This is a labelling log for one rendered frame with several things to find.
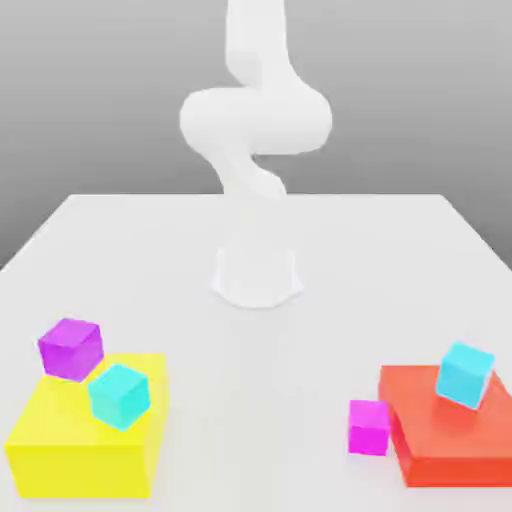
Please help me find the small sky blue cube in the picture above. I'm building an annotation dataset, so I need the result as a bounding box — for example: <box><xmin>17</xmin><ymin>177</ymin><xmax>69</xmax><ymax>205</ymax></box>
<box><xmin>435</xmin><ymin>340</ymin><xmax>497</xmax><ymax>411</ymax></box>

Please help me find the small turquoise cube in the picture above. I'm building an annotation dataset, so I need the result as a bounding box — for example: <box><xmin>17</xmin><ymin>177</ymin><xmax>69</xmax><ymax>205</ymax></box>
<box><xmin>87</xmin><ymin>362</ymin><xmax>152</xmax><ymax>433</ymax></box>

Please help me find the small purple cube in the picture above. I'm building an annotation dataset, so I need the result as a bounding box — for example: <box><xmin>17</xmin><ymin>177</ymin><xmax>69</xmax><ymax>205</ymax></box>
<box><xmin>37</xmin><ymin>317</ymin><xmax>105</xmax><ymax>384</ymax></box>

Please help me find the large yellow box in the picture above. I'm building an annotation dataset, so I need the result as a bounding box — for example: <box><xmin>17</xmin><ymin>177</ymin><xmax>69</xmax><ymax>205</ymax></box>
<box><xmin>4</xmin><ymin>352</ymin><xmax>170</xmax><ymax>500</ymax></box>

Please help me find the large orange box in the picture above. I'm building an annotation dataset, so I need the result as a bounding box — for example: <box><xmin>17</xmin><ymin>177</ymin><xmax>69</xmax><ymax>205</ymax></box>
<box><xmin>377</xmin><ymin>364</ymin><xmax>512</xmax><ymax>489</ymax></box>

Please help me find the small magenta cube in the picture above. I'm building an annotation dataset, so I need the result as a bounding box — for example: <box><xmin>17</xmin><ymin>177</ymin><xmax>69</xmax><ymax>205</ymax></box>
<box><xmin>347</xmin><ymin>398</ymin><xmax>392</xmax><ymax>457</ymax></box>

